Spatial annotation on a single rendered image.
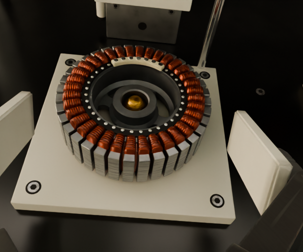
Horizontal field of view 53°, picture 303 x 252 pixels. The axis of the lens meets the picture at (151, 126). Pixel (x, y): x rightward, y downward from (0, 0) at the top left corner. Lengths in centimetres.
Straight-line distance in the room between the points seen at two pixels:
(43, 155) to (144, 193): 8
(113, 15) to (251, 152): 21
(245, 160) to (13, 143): 13
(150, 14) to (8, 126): 20
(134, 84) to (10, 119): 11
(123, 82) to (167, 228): 12
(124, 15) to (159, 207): 20
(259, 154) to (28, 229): 15
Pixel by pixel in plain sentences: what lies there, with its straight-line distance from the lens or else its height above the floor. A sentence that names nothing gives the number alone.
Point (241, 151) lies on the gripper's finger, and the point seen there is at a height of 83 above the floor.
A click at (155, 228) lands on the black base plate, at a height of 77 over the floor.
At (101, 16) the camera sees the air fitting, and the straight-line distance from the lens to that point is 34.
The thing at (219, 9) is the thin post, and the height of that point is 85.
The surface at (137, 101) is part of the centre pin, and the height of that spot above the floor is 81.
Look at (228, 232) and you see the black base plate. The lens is 23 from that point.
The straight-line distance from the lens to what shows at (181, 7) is 20.
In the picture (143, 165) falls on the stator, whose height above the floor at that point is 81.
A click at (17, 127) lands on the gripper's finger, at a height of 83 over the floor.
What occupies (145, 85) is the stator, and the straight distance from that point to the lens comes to 25.
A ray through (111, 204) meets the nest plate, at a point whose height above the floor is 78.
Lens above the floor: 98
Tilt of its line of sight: 53 degrees down
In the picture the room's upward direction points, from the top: 9 degrees clockwise
